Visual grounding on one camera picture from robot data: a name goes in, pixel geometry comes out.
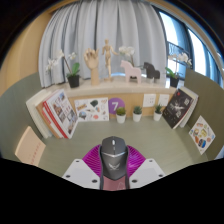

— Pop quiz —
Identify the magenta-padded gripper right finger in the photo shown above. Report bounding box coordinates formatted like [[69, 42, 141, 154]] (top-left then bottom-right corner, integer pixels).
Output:
[[126, 145, 167, 191]]

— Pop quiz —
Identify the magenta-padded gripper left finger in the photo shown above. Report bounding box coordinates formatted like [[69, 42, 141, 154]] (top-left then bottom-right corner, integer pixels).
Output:
[[61, 144, 103, 190]]

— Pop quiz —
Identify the dark grey computer mouse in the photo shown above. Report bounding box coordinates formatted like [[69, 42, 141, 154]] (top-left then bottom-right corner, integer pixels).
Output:
[[99, 135, 130, 182]]

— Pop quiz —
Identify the dark pink mouse pad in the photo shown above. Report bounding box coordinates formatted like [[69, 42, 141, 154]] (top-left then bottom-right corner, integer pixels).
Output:
[[101, 175, 128, 192]]

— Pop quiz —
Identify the small plant in white pot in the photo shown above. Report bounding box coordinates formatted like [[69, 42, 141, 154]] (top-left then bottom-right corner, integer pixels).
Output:
[[153, 104, 164, 122], [115, 106, 127, 125], [132, 105, 143, 123]]

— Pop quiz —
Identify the beige booklet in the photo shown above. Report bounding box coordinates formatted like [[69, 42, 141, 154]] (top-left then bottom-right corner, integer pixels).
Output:
[[14, 125, 47, 167]]

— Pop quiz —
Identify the red and white picture book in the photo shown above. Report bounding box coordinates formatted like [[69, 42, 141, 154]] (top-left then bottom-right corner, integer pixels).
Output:
[[42, 89, 80, 139]]

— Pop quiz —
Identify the orange book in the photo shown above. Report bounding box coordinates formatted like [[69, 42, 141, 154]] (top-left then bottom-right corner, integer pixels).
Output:
[[35, 99, 64, 139]]

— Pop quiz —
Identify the white sheet with pictures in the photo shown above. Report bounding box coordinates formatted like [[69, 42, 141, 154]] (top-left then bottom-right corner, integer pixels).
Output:
[[73, 97, 110, 122]]

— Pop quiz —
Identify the colourful sticker card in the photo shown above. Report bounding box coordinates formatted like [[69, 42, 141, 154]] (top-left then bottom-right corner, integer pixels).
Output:
[[188, 115, 216, 155]]

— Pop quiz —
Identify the dark brown book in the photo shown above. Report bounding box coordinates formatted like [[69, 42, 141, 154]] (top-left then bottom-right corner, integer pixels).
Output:
[[162, 88, 195, 130]]

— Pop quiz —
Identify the purple round sign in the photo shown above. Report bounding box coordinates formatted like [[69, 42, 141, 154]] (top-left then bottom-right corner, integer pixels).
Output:
[[107, 97, 126, 116]]

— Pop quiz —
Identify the white thick book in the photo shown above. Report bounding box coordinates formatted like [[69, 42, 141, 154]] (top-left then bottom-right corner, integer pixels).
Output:
[[25, 89, 59, 139]]

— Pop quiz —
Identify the green desk divider panel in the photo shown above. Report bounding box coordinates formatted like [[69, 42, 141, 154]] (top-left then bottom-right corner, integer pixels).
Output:
[[0, 72, 46, 161], [184, 68, 224, 158]]

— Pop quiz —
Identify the black horse figurine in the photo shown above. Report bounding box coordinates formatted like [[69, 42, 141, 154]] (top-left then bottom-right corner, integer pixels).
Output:
[[143, 61, 161, 80]]

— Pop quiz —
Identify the pink horse figurine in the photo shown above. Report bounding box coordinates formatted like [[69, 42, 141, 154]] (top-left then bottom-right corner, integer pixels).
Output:
[[119, 59, 143, 84]]

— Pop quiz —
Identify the wooden hand model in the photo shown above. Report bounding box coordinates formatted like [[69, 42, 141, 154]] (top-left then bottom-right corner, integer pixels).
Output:
[[83, 48, 101, 86]]

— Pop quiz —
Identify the wooden artist mannequin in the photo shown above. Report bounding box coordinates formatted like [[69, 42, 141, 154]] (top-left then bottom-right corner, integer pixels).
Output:
[[101, 38, 119, 82]]

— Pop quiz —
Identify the light grey curtain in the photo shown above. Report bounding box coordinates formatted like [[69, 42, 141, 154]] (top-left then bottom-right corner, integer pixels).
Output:
[[38, 0, 168, 88]]

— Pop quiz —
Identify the white wall socket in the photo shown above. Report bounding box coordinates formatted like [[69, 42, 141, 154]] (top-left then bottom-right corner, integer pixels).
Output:
[[142, 93, 157, 108], [157, 93, 171, 108]]

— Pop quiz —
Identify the window with dark frame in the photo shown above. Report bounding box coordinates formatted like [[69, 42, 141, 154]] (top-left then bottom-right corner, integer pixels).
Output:
[[156, 8, 224, 88]]

